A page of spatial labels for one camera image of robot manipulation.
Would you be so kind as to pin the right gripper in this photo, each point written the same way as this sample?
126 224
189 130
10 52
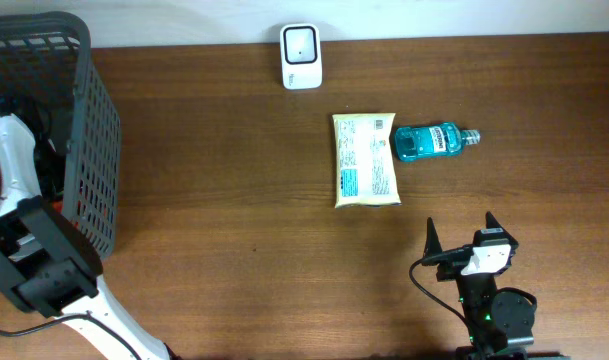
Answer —
454 256

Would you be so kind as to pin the blue Listerine mouthwash bottle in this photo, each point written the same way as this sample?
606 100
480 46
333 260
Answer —
442 140

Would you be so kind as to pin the yellow wet wipes pack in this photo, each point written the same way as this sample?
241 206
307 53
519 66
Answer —
364 162

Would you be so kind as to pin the red Hacks candy bag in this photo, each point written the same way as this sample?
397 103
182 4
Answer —
57 205

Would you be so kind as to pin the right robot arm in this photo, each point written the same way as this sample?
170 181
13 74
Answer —
499 321

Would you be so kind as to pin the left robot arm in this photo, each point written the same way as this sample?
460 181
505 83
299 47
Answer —
47 265

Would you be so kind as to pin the white barcode scanner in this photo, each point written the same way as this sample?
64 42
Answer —
301 59

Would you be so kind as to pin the grey plastic mesh basket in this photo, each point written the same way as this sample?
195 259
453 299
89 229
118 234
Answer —
45 62

